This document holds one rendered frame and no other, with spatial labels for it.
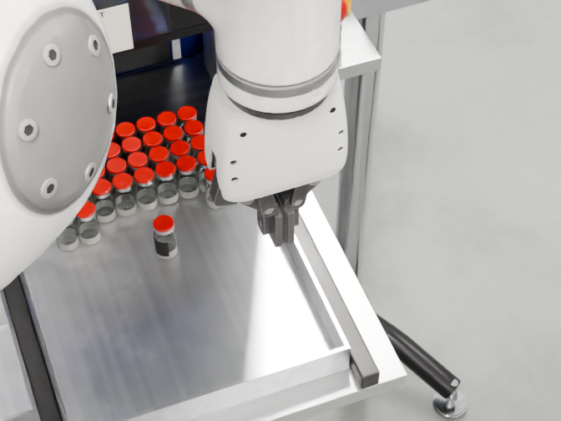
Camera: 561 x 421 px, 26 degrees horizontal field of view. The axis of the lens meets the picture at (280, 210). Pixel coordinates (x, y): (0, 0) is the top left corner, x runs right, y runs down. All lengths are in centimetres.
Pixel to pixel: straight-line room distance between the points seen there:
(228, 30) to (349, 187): 106
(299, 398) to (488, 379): 110
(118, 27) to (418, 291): 118
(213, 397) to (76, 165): 77
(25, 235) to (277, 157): 54
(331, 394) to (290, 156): 32
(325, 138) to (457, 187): 159
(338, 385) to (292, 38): 45
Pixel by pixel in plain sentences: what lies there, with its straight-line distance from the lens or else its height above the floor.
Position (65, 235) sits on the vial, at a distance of 122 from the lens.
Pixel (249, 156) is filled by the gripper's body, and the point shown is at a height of 121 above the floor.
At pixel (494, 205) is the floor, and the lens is 245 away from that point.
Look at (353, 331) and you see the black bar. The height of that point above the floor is 90.
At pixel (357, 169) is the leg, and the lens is 179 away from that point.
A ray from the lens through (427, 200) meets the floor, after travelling 243.
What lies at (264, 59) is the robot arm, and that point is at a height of 131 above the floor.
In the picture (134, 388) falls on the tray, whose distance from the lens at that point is 114.
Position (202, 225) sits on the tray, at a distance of 125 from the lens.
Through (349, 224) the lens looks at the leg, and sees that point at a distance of 189.
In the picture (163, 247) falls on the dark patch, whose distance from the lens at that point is 121.
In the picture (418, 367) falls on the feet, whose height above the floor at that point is 9.
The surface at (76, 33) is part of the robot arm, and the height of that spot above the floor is 163.
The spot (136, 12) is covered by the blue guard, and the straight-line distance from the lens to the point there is 125.
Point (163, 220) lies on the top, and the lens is 119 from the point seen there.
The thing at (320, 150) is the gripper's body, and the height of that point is 120.
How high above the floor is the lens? 185
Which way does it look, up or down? 50 degrees down
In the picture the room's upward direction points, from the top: straight up
